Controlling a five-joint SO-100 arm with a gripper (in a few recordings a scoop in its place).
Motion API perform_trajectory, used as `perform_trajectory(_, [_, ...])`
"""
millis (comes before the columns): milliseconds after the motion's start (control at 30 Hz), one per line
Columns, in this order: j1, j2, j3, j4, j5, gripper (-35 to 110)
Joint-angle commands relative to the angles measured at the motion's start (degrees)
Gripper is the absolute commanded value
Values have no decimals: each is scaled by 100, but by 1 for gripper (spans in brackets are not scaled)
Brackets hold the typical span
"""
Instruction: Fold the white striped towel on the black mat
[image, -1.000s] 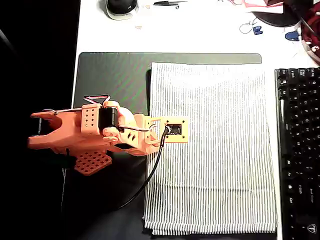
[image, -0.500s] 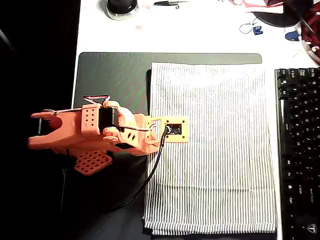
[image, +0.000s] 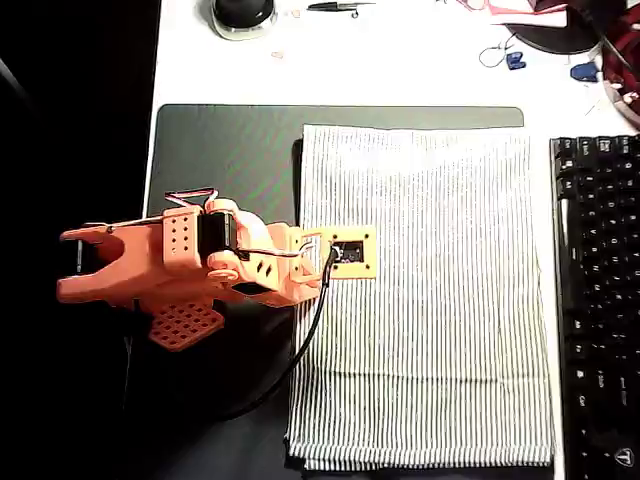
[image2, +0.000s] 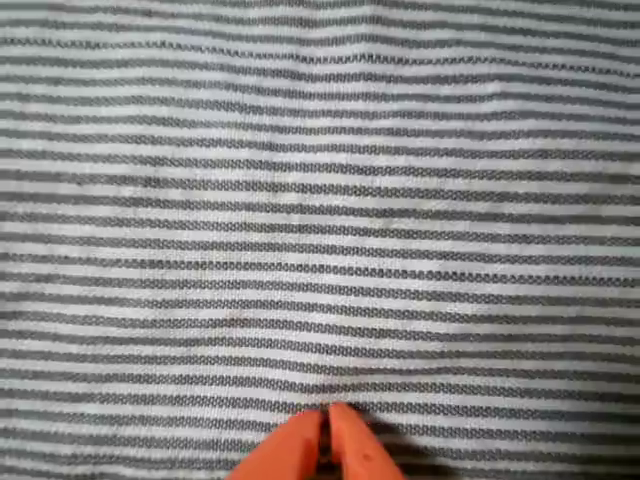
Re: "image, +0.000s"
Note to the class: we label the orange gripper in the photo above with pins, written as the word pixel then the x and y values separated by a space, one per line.
pixel 299 274

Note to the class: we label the striped grey cloth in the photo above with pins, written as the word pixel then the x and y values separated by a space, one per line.
pixel 425 350

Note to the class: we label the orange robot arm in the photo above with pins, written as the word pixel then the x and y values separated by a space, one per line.
pixel 140 250

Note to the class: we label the dark grey desk mat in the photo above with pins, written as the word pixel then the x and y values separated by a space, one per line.
pixel 225 150

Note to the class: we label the black and silver mouse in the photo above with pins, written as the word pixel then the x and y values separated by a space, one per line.
pixel 240 12

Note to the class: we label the black tweezers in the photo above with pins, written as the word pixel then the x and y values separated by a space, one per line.
pixel 325 6

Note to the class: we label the black keyboard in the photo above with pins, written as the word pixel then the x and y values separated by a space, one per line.
pixel 600 300

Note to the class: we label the small blue clip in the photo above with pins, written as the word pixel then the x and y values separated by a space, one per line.
pixel 514 61

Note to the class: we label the pink paper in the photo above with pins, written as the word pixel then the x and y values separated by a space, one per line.
pixel 505 7

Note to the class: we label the black round object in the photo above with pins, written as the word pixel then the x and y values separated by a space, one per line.
pixel 550 37

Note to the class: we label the blue plastic piece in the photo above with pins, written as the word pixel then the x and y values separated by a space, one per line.
pixel 582 71

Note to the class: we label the dark red fabric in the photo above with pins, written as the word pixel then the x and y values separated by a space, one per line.
pixel 625 40

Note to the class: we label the orange framed wrist camera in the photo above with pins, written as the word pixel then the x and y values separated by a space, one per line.
pixel 350 232

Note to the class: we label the orange perforated base plate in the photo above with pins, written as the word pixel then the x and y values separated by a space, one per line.
pixel 185 325

